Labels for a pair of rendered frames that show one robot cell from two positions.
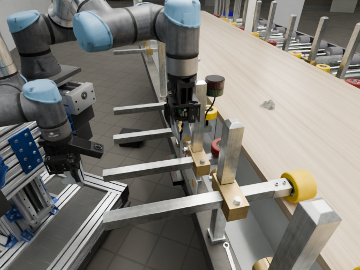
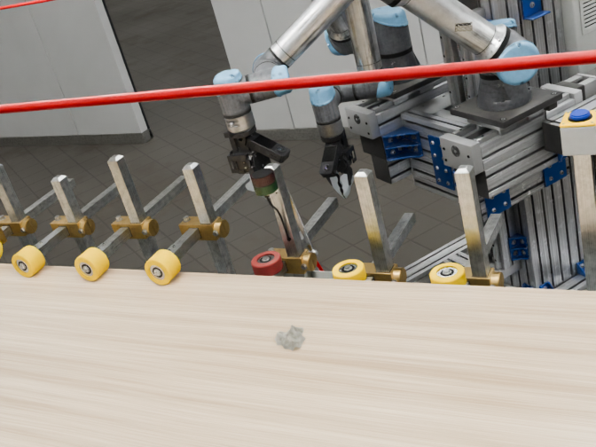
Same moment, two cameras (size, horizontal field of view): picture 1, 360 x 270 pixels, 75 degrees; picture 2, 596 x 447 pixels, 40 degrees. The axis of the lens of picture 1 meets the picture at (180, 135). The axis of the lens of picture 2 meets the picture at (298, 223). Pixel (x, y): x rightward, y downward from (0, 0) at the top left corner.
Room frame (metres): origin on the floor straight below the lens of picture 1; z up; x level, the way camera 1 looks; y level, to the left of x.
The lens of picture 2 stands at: (2.06, -1.37, 1.91)
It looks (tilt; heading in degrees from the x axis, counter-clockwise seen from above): 27 degrees down; 136
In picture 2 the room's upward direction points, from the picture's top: 16 degrees counter-clockwise
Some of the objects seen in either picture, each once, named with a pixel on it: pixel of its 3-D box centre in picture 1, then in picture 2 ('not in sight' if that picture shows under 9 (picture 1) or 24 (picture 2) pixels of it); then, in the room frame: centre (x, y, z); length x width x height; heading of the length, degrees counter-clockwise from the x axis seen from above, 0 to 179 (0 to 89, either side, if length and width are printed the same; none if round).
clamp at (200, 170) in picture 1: (198, 157); (290, 261); (0.65, -0.07, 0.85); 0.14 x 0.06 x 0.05; 13
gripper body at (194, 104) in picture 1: (182, 96); (246, 149); (0.54, -0.01, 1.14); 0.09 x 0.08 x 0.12; 12
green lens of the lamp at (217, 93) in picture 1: (214, 89); (265, 186); (0.68, -0.11, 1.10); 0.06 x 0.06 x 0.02
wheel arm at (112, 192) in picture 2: not in sight; (80, 217); (-0.11, -0.18, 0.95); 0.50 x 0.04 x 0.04; 103
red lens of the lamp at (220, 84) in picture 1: (214, 82); (262, 177); (0.68, -0.11, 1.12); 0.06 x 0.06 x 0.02
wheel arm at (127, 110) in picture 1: (156, 107); (475, 262); (1.10, 0.13, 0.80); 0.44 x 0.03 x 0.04; 103
